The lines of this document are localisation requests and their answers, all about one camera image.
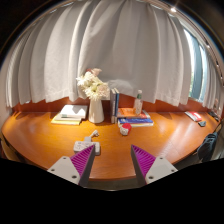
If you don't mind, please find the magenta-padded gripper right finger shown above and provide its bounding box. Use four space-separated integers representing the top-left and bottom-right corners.
130 144 179 188

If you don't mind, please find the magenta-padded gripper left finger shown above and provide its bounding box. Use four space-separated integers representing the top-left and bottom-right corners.
47 144 97 188

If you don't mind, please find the red and white charger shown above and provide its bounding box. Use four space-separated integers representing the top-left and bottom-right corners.
119 122 132 136

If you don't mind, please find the white power strip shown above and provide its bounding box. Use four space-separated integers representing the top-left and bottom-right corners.
73 140 101 156

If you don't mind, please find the yellow book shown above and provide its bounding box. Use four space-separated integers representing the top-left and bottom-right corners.
50 113 83 126

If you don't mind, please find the white book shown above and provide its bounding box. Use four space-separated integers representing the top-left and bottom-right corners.
59 104 89 120

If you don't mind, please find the white ceramic vase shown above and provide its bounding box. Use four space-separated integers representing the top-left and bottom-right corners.
88 98 105 124

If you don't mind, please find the orange book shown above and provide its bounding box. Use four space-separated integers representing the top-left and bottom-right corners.
117 107 151 120

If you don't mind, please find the black bag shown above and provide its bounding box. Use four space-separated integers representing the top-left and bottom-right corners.
197 131 220 163

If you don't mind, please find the clear drink bottle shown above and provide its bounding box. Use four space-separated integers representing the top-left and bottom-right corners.
133 89 144 116

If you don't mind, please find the red booklet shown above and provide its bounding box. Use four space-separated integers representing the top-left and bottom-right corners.
184 110 203 122

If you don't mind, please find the grey standing book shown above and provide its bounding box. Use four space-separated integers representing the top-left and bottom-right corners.
109 88 117 124

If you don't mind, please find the blue standing book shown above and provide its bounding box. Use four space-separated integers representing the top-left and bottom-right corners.
114 87 120 118

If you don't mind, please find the white flower bouquet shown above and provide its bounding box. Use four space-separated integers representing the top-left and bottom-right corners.
76 67 111 102

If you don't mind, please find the window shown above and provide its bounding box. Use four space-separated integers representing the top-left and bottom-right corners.
183 28 208 103

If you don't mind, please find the white curtain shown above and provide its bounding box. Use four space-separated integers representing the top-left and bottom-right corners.
4 0 224 111

